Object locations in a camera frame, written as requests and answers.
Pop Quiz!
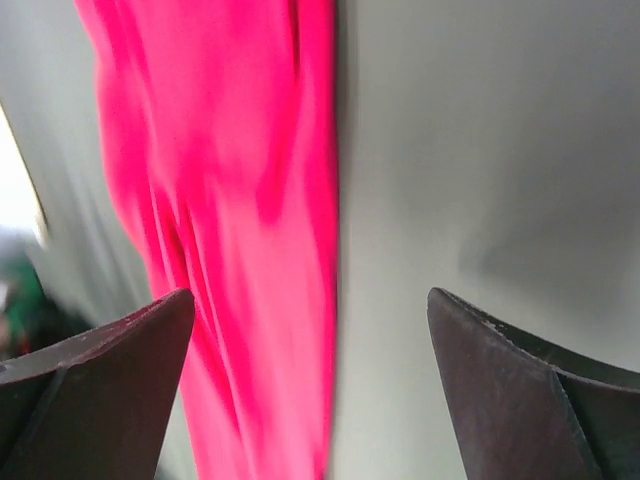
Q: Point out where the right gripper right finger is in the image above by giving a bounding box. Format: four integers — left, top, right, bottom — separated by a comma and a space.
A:
427, 288, 639, 479

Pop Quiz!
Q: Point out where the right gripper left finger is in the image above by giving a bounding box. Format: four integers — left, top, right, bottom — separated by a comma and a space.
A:
1, 289, 194, 479

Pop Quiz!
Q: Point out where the pink red t-shirt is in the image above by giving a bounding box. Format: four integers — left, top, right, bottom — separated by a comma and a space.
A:
77, 1, 338, 479

